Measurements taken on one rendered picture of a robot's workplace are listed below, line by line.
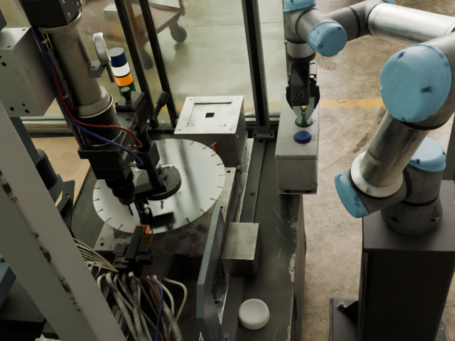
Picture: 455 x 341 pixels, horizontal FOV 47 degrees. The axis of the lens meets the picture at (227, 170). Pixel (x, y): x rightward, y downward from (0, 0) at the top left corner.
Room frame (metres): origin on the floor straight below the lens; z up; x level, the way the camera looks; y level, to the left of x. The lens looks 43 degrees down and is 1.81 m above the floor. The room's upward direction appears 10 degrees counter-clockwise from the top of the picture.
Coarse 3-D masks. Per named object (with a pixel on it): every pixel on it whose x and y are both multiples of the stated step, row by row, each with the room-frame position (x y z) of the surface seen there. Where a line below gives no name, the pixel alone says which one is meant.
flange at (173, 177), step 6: (174, 168) 0.97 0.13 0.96; (144, 174) 0.97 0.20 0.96; (162, 174) 0.94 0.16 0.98; (168, 174) 0.95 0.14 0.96; (174, 174) 0.95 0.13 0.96; (138, 180) 0.95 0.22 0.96; (144, 180) 0.95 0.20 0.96; (168, 180) 0.93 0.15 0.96; (174, 180) 0.93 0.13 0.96; (180, 180) 0.93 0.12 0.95; (168, 186) 0.91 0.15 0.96; (174, 186) 0.91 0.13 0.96; (168, 192) 0.89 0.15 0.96
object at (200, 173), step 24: (168, 144) 1.08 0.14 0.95; (192, 144) 1.06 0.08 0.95; (192, 168) 0.97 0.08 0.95; (216, 168) 0.95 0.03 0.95; (96, 192) 0.95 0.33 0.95; (192, 192) 0.88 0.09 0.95; (216, 192) 0.87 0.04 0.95; (120, 216) 0.85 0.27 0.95; (144, 216) 0.84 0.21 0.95; (168, 216) 0.82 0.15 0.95; (192, 216) 0.81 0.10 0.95
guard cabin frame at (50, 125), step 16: (16, 0) 1.50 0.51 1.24; (144, 0) 1.40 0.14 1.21; (144, 16) 1.40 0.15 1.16; (128, 32) 1.42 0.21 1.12; (160, 64) 1.40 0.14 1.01; (288, 64) 1.29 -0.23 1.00; (144, 80) 1.43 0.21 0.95; (160, 80) 1.40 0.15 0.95; (32, 128) 1.54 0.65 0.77; (48, 128) 1.52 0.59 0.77; (64, 128) 1.50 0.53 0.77; (160, 128) 1.42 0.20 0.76; (256, 128) 1.32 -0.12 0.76; (272, 128) 1.30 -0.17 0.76
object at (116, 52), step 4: (116, 48) 1.26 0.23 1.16; (120, 48) 1.25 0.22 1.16; (112, 52) 1.24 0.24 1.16; (116, 52) 1.24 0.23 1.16; (120, 52) 1.23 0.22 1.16; (124, 52) 1.24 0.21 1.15; (112, 56) 1.22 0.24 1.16; (116, 56) 1.22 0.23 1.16; (120, 56) 1.22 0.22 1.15; (124, 56) 1.23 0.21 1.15; (112, 60) 1.22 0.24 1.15; (116, 60) 1.22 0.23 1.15; (120, 60) 1.22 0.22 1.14; (124, 60) 1.23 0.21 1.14; (112, 64) 1.22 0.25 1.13; (116, 64) 1.22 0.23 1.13; (120, 64) 1.22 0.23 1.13
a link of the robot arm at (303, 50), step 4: (284, 40) 1.16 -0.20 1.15; (288, 44) 1.13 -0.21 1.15; (292, 44) 1.12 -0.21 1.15; (296, 44) 1.12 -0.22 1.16; (300, 44) 1.11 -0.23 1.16; (304, 44) 1.11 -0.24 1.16; (288, 48) 1.14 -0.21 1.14; (292, 48) 1.12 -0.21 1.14; (296, 48) 1.12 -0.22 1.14; (300, 48) 1.11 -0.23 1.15; (304, 48) 1.11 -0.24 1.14; (308, 48) 1.11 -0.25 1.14; (288, 52) 1.14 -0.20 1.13; (292, 52) 1.12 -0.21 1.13; (296, 52) 1.12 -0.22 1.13; (300, 52) 1.11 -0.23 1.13; (304, 52) 1.11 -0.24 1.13; (308, 52) 1.11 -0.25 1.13; (312, 52) 1.12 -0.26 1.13; (292, 56) 1.13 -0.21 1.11; (296, 56) 1.12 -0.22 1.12; (300, 56) 1.11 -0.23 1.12; (304, 56) 1.11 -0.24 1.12; (308, 56) 1.12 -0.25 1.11
